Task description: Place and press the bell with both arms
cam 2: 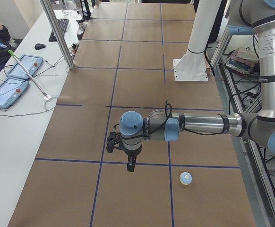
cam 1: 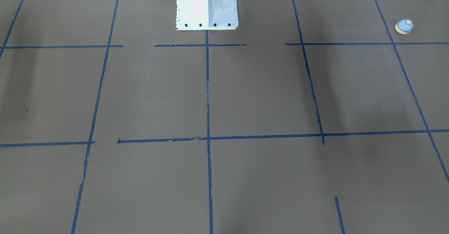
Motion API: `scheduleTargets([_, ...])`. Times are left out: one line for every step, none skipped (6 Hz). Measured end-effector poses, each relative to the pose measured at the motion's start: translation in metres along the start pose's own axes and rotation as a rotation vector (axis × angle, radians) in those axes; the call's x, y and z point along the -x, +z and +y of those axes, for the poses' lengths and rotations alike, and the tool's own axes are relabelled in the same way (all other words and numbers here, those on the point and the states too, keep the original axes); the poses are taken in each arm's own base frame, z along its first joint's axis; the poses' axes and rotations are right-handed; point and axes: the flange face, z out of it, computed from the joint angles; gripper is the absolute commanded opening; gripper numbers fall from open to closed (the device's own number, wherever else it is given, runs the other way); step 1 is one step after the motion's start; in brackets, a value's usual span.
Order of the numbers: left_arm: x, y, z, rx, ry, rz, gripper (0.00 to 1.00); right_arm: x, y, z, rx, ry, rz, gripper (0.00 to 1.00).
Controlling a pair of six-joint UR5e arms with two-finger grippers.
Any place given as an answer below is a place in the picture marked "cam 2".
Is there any black computer mouse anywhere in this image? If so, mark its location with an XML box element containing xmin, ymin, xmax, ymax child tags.
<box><xmin>34</xmin><ymin>43</ymin><xmax>46</xmax><ymax>50</ymax></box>

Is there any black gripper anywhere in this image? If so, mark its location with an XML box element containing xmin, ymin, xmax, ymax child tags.
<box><xmin>106</xmin><ymin>132</ymin><xmax>138</xmax><ymax>172</ymax></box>

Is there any aluminium frame post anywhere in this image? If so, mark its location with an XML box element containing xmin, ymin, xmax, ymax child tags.
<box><xmin>40</xmin><ymin>0</ymin><xmax>74</xmax><ymax>70</ymax></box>

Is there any upper blue teach pendant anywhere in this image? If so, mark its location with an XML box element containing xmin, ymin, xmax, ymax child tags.
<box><xmin>6</xmin><ymin>54</ymin><xmax>43</xmax><ymax>80</ymax></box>

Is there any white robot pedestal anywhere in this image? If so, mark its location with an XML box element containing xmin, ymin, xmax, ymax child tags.
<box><xmin>173</xmin><ymin>0</ymin><xmax>227</xmax><ymax>82</ymax></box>

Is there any stack of books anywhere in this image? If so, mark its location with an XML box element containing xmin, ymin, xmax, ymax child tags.
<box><xmin>225</xmin><ymin>47</ymin><xmax>259</xmax><ymax>75</ymax></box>

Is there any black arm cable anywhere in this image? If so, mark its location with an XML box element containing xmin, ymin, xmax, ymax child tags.
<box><xmin>112</xmin><ymin>100</ymin><xmax>225</xmax><ymax>142</ymax></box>

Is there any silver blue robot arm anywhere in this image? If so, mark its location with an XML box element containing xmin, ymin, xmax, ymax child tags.
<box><xmin>106</xmin><ymin>0</ymin><xmax>275</xmax><ymax>172</ymax></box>

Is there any lower blue teach pendant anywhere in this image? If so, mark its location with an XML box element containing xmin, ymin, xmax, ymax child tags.
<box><xmin>0</xmin><ymin>77</ymin><xmax>29</xmax><ymax>109</ymax></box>

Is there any green handled metal rod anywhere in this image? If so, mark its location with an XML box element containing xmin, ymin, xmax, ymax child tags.
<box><xmin>8</xmin><ymin>50</ymin><xmax>52</xmax><ymax>100</ymax></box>

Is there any aluminium side frame rail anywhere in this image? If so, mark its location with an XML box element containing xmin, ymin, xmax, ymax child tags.
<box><xmin>212</xmin><ymin>28</ymin><xmax>275</xmax><ymax>227</ymax></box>

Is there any black keyboard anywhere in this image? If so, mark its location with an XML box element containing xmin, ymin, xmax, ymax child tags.
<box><xmin>48</xmin><ymin>18</ymin><xmax>70</xmax><ymax>43</ymax></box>

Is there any blue teach pendant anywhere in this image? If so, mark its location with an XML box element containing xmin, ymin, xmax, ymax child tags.
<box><xmin>6</xmin><ymin>54</ymin><xmax>43</xmax><ymax>80</ymax></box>
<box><xmin>0</xmin><ymin>77</ymin><xmax>29</xmax><ymax>109</ymax></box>

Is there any blue and cream bell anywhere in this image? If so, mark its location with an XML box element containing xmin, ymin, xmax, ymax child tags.
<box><xmin>179</xmin><ymin>172</ymin><xmax>192</xmax><ymax>185</ymax></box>

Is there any small metal cup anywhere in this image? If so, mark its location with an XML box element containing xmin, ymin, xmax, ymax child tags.
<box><xmin>77</xmin><ymin>22</ymin><xmax>85</xmax><ymax>35</ymax></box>

